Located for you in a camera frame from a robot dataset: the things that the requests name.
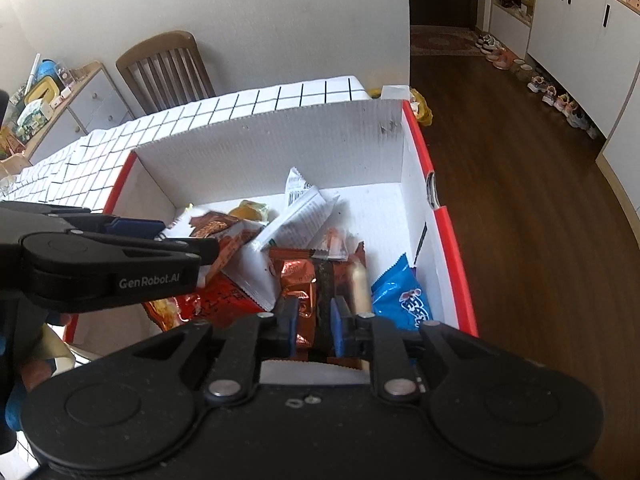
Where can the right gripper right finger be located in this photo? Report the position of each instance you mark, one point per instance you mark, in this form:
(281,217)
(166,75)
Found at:
(342,328)

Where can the small orange snack packet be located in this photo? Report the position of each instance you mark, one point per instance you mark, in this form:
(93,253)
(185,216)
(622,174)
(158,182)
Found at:
(332,246)

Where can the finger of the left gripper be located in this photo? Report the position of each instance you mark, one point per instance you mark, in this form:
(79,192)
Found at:
(207,249)
(129,227)

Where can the red cardboard box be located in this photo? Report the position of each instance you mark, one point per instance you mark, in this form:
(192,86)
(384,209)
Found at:
(371,153)

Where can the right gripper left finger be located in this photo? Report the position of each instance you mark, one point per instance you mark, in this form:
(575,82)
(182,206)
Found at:
(286,312)

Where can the brown foil snack bag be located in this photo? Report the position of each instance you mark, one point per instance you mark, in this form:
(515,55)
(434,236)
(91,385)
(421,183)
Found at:
(314,282)

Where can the wooden white sideboard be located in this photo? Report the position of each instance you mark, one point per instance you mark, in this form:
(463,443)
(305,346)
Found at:
(94,103)

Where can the checkered tablecloth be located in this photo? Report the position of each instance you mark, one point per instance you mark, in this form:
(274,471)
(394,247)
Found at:
(84,173)

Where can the white wall cabinets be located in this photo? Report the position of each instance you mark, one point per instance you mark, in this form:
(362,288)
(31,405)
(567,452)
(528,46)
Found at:
(589,47)

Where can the tissue box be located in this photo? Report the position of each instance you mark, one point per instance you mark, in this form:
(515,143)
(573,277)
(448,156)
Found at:
(35,116)

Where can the row of shoes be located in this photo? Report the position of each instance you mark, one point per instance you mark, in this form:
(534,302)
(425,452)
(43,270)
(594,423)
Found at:
(551,93)

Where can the yellow blue lunch bag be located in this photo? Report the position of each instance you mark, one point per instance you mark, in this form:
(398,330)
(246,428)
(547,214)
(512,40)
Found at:
(47,85)

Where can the blue cookie packet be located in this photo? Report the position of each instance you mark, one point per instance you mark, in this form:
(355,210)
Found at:
(399,296)

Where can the wooden chair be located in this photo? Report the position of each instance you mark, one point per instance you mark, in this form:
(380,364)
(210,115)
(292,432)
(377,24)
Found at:
(165,71)

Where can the white chocolate cake packet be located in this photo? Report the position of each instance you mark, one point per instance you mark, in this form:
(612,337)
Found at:
(246,267)

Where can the red snack bag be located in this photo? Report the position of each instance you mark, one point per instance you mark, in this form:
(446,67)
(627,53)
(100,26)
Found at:
(220,302)

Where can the silver white snack bag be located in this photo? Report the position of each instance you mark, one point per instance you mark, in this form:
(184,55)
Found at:
(307,209)

